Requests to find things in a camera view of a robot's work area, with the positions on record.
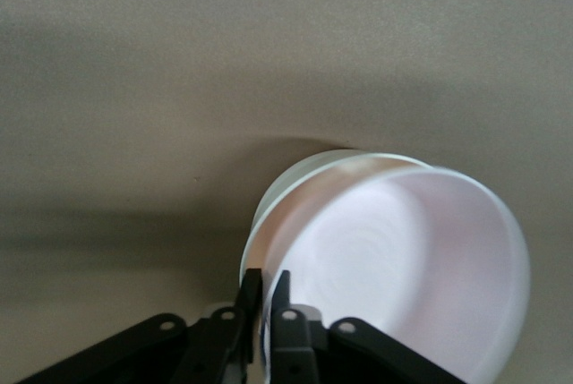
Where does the pink bowl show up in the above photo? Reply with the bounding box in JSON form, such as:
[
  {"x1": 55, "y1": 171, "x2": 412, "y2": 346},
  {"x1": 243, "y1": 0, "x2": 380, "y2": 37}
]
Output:
[{"x1": 261, "y1": 166, "x2": 534, "y2": 384}]

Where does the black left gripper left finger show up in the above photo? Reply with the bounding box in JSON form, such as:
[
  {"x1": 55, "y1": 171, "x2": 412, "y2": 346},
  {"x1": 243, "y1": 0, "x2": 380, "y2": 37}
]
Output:
[{"x1": 17, "y1": 267, "x2": 263, "y2": 384}]

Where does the brown table cover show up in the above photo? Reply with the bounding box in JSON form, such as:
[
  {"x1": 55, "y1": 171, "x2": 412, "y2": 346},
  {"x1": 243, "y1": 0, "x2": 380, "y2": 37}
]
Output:
[{"x1": 0, "y1": 0, "x2": 573, "y2": 384}]

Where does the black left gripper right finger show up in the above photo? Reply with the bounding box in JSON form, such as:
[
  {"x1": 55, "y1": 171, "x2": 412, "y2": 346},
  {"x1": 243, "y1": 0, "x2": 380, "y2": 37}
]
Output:
[{"x1": 268, "y1": 269, "x2": 469, "y2": 384}]

